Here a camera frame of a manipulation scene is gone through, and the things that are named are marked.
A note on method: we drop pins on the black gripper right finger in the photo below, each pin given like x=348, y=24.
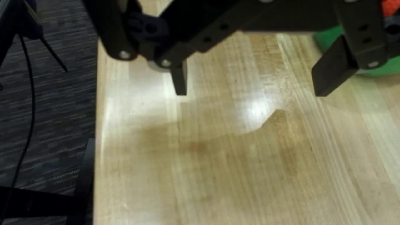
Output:
x=358, y=45

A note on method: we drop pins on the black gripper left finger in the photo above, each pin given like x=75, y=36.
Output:
x=116, y=29

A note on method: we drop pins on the green plastic bowl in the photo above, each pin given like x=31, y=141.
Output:
x=385, y=70

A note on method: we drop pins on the red toy in bowl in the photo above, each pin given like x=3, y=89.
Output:
x=391, y=7

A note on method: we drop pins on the long wooden table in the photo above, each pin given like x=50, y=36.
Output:
x=250, y=166

